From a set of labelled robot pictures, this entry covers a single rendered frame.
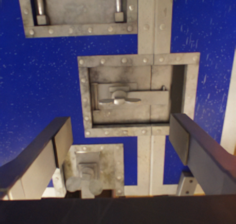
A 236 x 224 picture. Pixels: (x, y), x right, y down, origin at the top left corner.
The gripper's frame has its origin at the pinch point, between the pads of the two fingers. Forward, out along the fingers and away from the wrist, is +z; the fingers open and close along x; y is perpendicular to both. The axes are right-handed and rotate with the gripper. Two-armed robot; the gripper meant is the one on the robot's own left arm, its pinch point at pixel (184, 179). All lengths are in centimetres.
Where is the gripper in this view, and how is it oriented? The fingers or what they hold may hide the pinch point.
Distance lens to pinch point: 36.0
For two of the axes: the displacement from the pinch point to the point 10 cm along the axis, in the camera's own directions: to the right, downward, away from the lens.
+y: -9.9, -1.4, -0.4
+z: 1.4, -9.5, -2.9
